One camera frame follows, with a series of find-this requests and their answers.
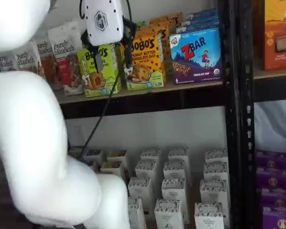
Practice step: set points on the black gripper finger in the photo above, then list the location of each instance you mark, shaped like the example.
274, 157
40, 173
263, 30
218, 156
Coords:
128, 33
99, 62

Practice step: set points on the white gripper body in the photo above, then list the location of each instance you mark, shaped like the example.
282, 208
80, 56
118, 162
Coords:
105, 21

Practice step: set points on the orange Bobo's peanut butter box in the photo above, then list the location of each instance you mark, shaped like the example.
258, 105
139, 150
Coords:
145, 71
165, 47
168, 17

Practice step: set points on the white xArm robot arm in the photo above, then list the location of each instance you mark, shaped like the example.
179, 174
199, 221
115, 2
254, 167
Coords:
26, 119

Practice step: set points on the green Bobo's apple pie box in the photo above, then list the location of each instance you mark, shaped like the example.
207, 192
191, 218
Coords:
143, 24
90, 83

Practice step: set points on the blue Zbar chocolate chip box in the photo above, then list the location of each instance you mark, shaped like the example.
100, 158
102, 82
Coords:
200, 22
195, 57
202, 14
193, 28

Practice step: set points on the black metal shelf rack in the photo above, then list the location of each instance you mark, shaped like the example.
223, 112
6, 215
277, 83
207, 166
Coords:
246, 143
231, 119

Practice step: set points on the large orange snack box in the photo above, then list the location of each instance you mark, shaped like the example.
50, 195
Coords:
276, 28

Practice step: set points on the purple snack box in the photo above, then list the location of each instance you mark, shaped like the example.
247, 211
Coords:
272, 179
271, 159
278, 198
278, 219

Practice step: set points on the red Purely Elizabeth granola bag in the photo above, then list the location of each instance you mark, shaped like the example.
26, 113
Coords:
64, 47

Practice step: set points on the brown Purely Elizabeth granola bag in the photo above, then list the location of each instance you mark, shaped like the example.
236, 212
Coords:
46, 51

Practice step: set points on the orange Purely Elizabeth granola bag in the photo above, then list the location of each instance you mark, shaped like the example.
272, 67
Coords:
26, 57

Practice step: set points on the white carton with colourful print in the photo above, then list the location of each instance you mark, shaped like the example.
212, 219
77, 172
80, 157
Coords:
117, 156
112, 169
93, 156

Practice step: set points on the white patterned carton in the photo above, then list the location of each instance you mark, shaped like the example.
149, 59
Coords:
174, 171
150, 155
216, 156
173, 193
178, 155
215, 173
146, 170
208, 217
213, 193
136, 214
168, 214
139, 190

